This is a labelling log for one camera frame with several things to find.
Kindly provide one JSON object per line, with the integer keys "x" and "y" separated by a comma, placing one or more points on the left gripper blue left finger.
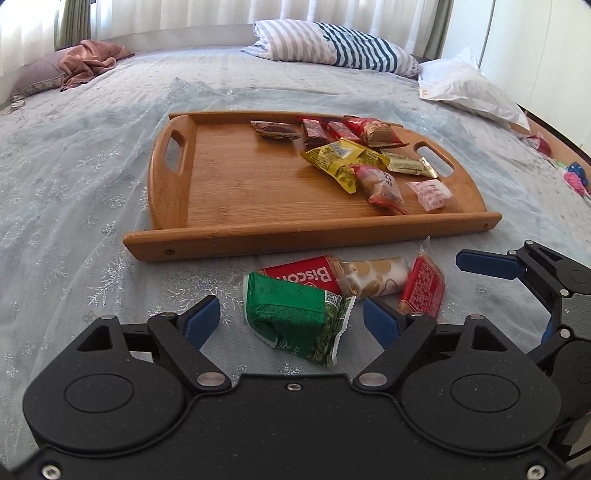
{"x": 200, "y": 321}

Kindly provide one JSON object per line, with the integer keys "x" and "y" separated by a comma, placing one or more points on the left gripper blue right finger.
{"x": 382, "y": 321}

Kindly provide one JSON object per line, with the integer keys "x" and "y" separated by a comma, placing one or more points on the green curtain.
{"x": 72, "y": 23}

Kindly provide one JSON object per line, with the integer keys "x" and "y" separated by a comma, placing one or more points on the white curtain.
{"x": 27, "y": 27}

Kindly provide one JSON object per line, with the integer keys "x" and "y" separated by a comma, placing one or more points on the striped pillow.
{"x": 289, "y": 40}

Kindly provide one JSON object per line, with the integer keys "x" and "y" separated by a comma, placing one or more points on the brown almond snack packet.
{"x": 275, "y": 130}

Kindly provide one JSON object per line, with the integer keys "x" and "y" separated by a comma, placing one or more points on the dark red candy bar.
{"x": 312, "y": 133}

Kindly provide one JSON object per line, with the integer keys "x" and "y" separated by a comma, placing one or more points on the pink white pastry packet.
{"x": 381, "y": 188}

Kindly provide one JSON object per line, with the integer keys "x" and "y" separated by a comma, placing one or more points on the green snack packet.
{"x": 302, "y": 320}

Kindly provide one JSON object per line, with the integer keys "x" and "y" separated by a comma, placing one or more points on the white gold dotted snack bar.
{"x": 371, "y": 278}

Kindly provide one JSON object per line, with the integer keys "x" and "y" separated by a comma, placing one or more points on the small white red candy packet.
{"x": 431, "y": 194}

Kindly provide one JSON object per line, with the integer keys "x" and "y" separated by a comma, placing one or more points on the red peanut snack packet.
{"x": 374, "y": 133}

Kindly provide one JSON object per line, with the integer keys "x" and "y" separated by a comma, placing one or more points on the wooden serving tray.
{"x": 216, "y": 188}

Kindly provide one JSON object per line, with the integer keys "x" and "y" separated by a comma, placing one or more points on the yellow snack bag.
{"x": 338, "y": 158}

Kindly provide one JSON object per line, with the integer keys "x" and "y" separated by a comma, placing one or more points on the gold tea sachet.
{"x": 403, "y": 164}

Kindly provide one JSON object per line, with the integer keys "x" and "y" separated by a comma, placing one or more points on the grey bedsheet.
{"x": 208, "y": 69}

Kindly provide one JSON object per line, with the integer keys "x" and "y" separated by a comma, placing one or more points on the pink crumpled cloth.
{"x": 89, "y": 59}

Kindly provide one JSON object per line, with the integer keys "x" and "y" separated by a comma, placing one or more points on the light blue lace cloth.
{"x": 57, "y": 277}

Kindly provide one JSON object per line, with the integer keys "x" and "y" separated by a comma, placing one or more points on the pink blue toy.
{"x": 576, "y": 178}

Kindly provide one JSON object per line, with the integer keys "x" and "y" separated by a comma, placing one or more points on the mauve pillow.
{"x": 40, "y": 75}

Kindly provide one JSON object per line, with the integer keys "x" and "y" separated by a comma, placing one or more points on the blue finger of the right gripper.
{"x": 490, "y": 264}

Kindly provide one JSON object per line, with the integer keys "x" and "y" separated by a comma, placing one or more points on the red small item bedside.
{"x": 540, "y": 144}

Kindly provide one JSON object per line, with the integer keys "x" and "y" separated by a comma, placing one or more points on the white pillow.
{"x": 460, "y": 83}

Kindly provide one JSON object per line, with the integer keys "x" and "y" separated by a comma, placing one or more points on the red Biscoff packet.
{"x": 318, "y": 272}

